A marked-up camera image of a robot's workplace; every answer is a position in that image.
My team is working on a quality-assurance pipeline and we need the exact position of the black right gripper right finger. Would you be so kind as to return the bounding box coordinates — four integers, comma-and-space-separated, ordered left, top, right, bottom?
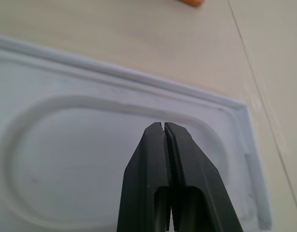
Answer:
164, 122, 244, 232

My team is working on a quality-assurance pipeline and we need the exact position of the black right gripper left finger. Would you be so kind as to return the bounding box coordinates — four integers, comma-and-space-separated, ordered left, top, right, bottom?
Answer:
116, 122, 173, 232

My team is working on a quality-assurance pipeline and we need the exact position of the white phone box base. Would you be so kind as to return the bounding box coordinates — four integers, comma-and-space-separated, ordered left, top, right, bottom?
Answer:
0, 33, 274, 232

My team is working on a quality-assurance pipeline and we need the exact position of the orange object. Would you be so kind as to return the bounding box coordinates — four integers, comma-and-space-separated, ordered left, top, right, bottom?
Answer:
176, 0, 204, 8

